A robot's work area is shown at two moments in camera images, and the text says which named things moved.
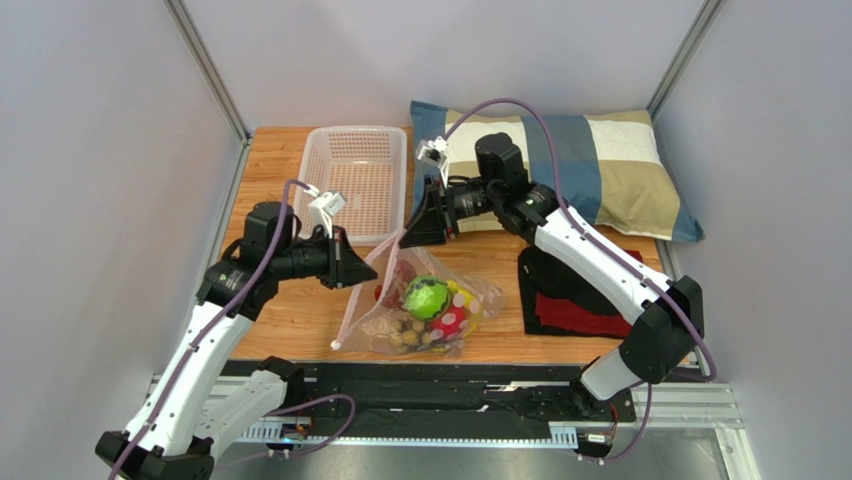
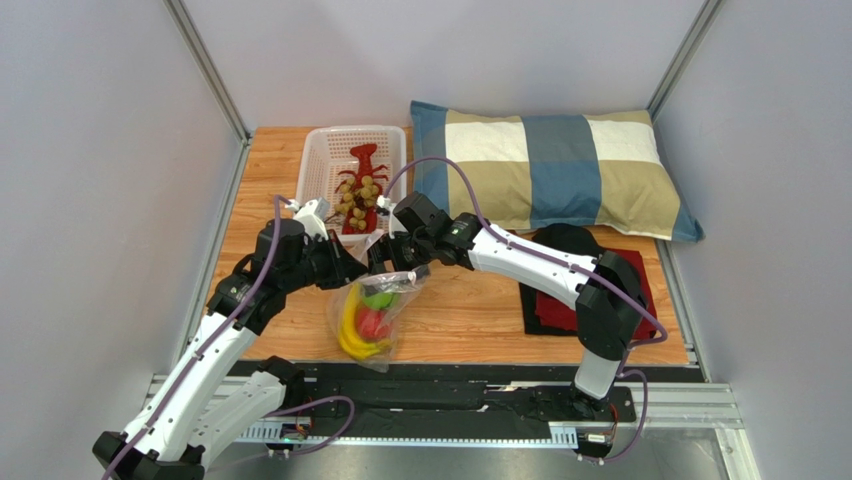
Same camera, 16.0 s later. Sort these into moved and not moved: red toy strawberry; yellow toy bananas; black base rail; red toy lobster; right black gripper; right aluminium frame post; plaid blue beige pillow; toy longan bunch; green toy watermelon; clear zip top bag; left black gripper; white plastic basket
Moved: red toy lobster; red toy strawberry; green toy watermelon; right black gripper; yellow toy bananas; clear zip top bag; toy longan bunch
Not moved: black base rail; left black gripper; white plastic basket; right aluminium frame post; plaid blue beige pillow
